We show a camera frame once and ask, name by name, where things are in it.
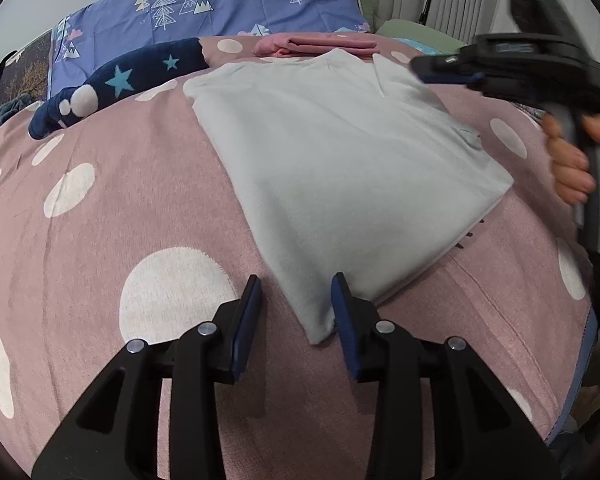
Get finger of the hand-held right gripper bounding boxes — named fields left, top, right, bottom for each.
left=411, top=51, right=486, bottom=87

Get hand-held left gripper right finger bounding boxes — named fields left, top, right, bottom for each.
left=330, top=272, right=561, bottom=480

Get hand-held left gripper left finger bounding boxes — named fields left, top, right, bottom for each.
left=32, top=274, right=262, bottom=480

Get light green t-shirt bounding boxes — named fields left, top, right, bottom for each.
left=182, top=49, right=515, bottom=346

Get person's right hand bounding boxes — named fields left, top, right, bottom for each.
left=542, top=112, right=600, bottom=206

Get green pillow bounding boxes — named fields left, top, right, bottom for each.
left=375, top=19, right=468, bottom=56

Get folded pink garment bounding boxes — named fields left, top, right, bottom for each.
left=252, top=32, right=381, bottom=60

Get pink spotted bed sheet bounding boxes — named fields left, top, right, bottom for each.
left=0, top=35, right=598, bottom=480

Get blue tree print pillow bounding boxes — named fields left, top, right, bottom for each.
left=50, top=0, right=372, bottom=91

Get navy star fleece blanket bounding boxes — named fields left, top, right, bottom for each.
left=28, top=37, right=211, bottom=139

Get teal cloth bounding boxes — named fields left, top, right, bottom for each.
left=0, top=94, right=43, bottom=136

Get dark picture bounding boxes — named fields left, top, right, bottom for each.
left=0, top=30, right=53, bottom=111

